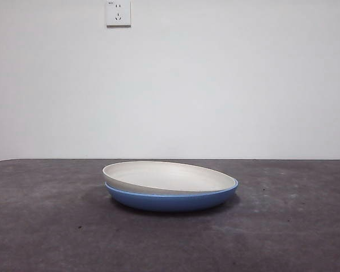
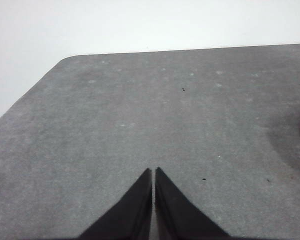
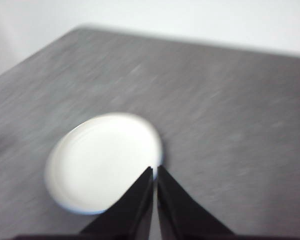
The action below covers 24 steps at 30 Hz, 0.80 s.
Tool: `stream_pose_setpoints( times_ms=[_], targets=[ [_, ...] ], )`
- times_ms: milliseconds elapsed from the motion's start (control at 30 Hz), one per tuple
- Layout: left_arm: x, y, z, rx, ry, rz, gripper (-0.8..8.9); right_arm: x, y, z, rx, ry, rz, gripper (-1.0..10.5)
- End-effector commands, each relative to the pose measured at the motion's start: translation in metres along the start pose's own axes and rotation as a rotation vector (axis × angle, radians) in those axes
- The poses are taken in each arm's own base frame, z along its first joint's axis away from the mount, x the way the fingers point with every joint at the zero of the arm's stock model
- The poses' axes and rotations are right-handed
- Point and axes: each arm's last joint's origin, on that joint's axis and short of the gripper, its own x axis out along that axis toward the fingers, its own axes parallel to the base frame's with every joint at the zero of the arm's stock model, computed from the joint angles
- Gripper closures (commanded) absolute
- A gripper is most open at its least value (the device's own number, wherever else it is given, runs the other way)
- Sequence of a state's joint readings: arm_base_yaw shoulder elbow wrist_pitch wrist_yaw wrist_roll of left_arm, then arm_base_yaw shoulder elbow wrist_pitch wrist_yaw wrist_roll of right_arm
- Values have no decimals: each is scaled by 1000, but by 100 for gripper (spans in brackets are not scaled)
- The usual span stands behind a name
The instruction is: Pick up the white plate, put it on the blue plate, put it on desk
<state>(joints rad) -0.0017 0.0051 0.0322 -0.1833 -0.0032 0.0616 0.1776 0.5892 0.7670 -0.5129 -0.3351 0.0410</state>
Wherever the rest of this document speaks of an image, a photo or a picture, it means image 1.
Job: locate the blue plate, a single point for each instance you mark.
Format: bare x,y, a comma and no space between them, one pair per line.
170,202

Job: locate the white plate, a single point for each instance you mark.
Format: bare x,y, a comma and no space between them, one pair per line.
170,175

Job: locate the white wall power outlet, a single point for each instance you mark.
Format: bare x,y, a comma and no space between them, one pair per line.
118,14

